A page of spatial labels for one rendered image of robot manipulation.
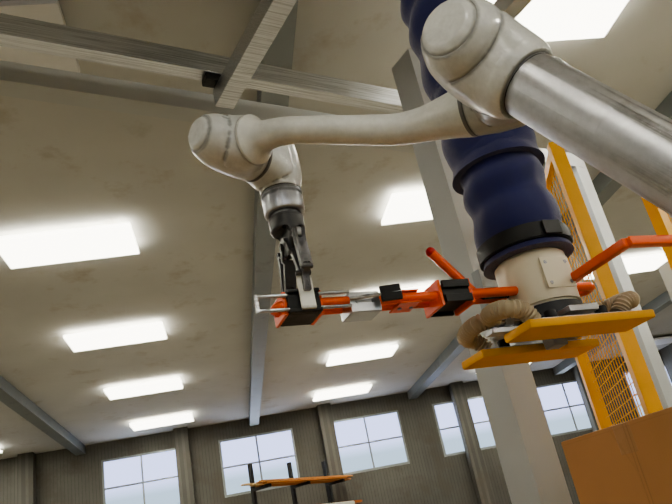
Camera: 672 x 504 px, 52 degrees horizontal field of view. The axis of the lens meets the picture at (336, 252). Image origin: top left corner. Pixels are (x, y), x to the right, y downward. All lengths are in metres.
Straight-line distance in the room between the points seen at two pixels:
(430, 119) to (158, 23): 3.46
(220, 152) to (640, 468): 1.14
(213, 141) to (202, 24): 3.31
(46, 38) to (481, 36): 2.65
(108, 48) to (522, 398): 2.41
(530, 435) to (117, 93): 2.55
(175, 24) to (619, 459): 3.71
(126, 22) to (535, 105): 3.80
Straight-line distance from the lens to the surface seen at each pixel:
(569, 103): 0.99
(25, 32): 3.46
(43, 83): 3.71
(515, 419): 2.85
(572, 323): 1.52
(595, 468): 1.81
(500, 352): 1.63
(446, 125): 1.29
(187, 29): 4.67
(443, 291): 1.51
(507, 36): 1.06
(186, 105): 3.85
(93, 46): 3.49
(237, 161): 1.39
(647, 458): 1.72
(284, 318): 1.38
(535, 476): 2.84
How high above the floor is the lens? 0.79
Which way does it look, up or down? 24 degrees up
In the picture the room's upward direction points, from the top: 12 degrees counter-clockwise
